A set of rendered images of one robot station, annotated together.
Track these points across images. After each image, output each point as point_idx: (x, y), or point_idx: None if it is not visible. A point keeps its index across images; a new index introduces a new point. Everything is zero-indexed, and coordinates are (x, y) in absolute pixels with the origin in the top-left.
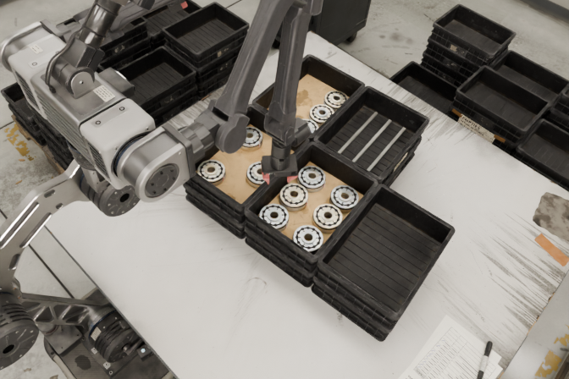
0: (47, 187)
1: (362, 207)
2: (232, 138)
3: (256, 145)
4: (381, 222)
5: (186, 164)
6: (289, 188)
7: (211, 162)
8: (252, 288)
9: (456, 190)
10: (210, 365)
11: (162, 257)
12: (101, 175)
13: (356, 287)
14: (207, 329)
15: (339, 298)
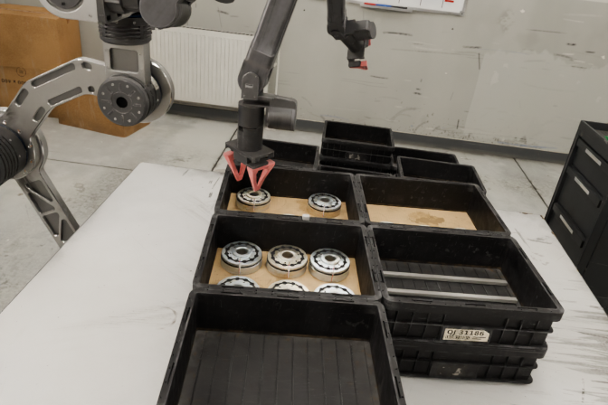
0: (89, 60)
1: (319, 299)
2: (154, 2)
3: (320, 211)
4: (344, 361)
5: None
6: (291, 249)
7: (263, 192)
8: (158, 315)
9: None
10: (32, 324)
11: (147, 239)
12: (116, 64)
13: (180, 341)
14: (80, 303)
15: None
